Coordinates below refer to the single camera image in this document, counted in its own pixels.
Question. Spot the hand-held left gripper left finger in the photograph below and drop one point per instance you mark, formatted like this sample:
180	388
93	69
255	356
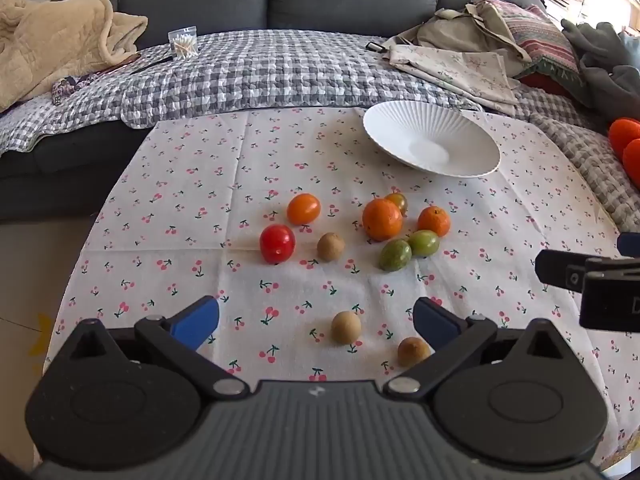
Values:
196	322

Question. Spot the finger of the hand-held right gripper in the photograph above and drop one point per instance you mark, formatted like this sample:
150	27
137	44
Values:
557	267
630	244

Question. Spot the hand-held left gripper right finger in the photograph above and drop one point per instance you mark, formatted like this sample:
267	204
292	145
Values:
434	321

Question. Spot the brown kiwi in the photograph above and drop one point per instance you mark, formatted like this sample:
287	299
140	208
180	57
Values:
412	351
330	246

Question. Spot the small mandarin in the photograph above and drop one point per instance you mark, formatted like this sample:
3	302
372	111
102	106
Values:
434	220

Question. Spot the red tomato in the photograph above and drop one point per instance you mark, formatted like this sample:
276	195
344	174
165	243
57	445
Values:
277	243

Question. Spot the large mandarin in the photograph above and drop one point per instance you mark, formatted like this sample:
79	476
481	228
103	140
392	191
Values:
382	219

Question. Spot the dark greenish brown tomato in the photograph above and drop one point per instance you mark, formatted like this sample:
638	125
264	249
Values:
399	201

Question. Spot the orange tomato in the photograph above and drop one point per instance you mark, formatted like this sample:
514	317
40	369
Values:
303	208

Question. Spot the white ribbed plate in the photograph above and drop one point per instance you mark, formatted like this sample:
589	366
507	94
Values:
430	140

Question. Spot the green round fruit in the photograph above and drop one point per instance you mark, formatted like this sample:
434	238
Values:
394	255
425	243

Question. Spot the orange round object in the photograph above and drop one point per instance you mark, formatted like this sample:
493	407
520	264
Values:
632	162
624	134

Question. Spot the red cushion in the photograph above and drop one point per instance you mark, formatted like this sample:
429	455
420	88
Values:
542	83

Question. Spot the grey cloth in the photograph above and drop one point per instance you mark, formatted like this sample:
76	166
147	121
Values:
605	55

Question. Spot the cherry print tablecloth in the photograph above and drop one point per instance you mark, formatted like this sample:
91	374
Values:
300	160

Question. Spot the striped patterned pillow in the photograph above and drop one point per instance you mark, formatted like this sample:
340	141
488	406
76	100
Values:
540	40

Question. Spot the floral beige cloth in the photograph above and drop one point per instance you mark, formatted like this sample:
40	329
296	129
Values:
450	67

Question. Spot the beige canvas bag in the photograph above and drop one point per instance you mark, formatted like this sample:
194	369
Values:
465	27

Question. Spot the thin dark stick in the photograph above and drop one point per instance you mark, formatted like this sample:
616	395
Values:
150	64

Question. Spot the grey checkered quilt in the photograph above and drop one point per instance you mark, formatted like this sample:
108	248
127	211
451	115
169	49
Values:
275	70

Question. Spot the patterned pouch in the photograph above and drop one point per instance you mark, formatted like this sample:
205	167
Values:
67	86

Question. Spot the small black object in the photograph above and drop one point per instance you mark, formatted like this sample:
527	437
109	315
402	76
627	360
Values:
375	47

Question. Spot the clear cotton swab box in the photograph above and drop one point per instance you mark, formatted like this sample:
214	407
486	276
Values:
183	42

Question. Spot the beige fleece blanket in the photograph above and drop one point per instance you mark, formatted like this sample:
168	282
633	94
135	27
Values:
55	40

